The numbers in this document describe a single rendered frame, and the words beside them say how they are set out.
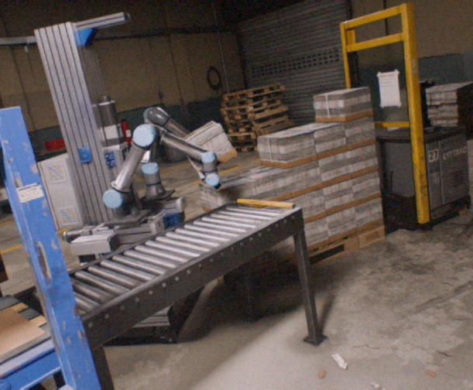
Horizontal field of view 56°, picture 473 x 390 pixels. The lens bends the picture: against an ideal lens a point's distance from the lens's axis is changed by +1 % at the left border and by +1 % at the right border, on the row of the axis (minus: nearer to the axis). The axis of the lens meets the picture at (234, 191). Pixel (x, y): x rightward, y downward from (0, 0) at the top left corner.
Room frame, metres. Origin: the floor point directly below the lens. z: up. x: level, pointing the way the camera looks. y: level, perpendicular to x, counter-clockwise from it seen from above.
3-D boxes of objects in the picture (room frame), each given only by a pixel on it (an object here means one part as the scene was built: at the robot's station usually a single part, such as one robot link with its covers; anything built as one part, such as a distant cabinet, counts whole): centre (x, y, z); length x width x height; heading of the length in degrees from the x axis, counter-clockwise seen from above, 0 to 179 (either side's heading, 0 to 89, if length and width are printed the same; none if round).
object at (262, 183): (3.39, -0.34, 0.42); 1.17 x 0.39 x 0.83; 115
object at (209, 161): (2.57, 0.11, 1.10); 0.11 x 0.08 x 0.11; 175
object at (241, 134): (10.18, -0.78, 0.65); 1.33 x 0.94 x 1.30; 136
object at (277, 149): (3.45, -0.46, 0.95); 0.38 x 0.29 x 0.23; 26
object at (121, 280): (1.84, 0.58, 0.77); 0.47 x 0.05 x 0.05; 42
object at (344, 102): (3.70, -1.00, 0.65); 0.39 x 0.30 x 1.29; 25
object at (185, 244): (2.10, 0.29, 0.77); 0.47 x 0.05 x 0.05; 42
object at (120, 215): (2.73, 0.69, 0.87); 0.15 x 0.15 x 0.10
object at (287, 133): (3.43, -0.47, 1.06); 0.37 x 0.29 x 0.01; 26
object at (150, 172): (3.22, 0.58, 0.98); 0.13 x 0.12 x 0.14; 22
